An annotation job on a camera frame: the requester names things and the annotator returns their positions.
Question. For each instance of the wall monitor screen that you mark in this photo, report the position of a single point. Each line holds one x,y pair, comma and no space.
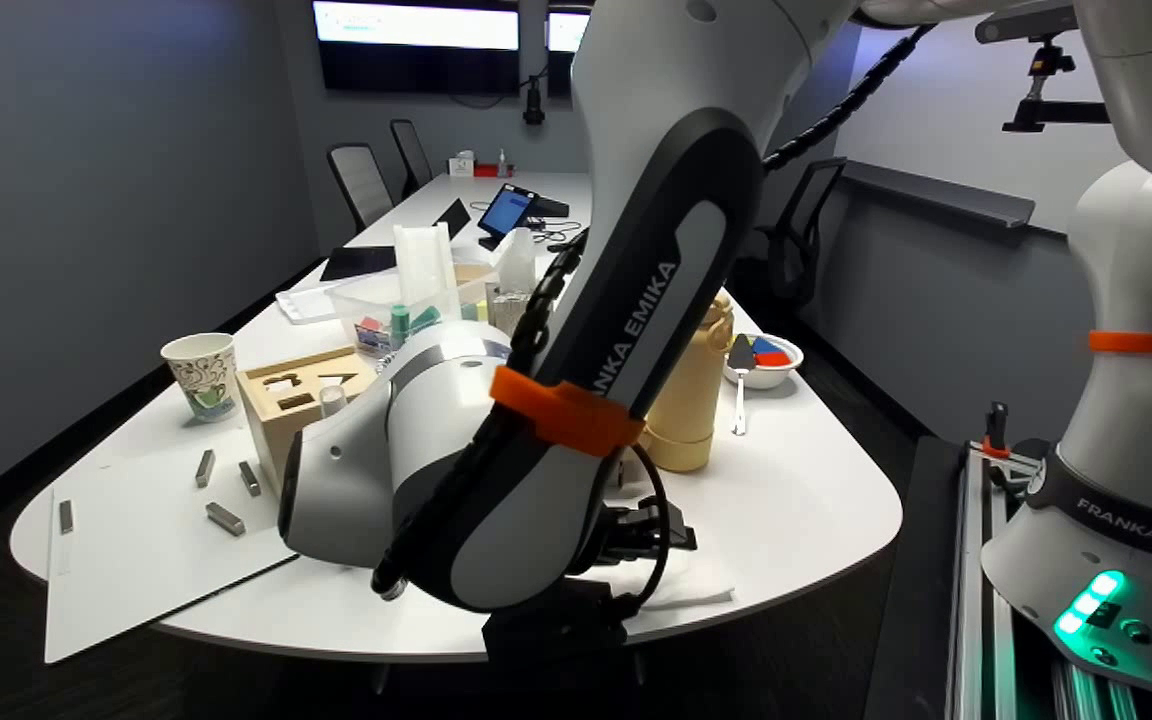
430,24

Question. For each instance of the grey wall ledge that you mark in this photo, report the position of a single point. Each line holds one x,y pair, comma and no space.
939,191

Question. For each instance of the wooden shape sorter box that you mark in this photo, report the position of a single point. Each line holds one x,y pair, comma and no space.
285,393

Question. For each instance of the blue-screen tablet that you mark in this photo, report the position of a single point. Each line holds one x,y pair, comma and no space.
507,211

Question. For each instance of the black red-tipped knob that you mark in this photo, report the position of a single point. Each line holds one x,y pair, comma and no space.
999,426

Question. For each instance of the small black device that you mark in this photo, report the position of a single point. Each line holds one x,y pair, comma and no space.
548,205

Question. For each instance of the white bowl of coloured blocks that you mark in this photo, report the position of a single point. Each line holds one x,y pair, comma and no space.
770,362

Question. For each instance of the black flat laptop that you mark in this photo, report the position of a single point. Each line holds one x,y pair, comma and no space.
358,262

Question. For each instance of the black office chair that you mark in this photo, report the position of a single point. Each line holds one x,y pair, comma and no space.
808,200
363,181
408,149

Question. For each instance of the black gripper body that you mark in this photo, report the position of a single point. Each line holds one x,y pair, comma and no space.
628,531

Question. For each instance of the grey mounted camera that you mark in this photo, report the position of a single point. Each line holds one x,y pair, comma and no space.
1028,22

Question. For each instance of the patterned paper cup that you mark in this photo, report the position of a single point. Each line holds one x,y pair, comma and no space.
202,380

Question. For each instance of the metal spoon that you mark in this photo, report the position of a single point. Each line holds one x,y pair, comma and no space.
743,403

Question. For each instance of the clear plastic container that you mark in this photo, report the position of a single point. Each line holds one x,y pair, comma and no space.
380,326

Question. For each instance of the small white box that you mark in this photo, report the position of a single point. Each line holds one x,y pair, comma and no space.
462,161

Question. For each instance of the hanging black microphone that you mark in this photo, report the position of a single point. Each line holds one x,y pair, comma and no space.
532,95

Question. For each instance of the clear plastic bag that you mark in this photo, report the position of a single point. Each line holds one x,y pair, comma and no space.
426,274

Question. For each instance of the black camera clamp arm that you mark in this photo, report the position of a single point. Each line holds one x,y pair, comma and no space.
1060,112

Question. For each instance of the beige water bottle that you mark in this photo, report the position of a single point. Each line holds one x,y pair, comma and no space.
697,403

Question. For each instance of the small black tablet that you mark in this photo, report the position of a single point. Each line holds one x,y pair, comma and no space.
453,217

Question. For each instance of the small grey block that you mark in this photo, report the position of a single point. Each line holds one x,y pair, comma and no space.
64,518
225,522
204,468
249,483

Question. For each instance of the white flat board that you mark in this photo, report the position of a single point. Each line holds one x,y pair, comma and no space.
137,573

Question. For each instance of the small red object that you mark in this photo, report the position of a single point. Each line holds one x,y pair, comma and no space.
494,171

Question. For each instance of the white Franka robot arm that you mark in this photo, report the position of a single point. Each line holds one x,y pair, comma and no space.
628,80

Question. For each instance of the aluminium rail frame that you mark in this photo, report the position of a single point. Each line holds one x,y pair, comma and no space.
971,600

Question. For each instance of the white paper sheet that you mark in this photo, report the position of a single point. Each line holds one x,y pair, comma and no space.
300,307

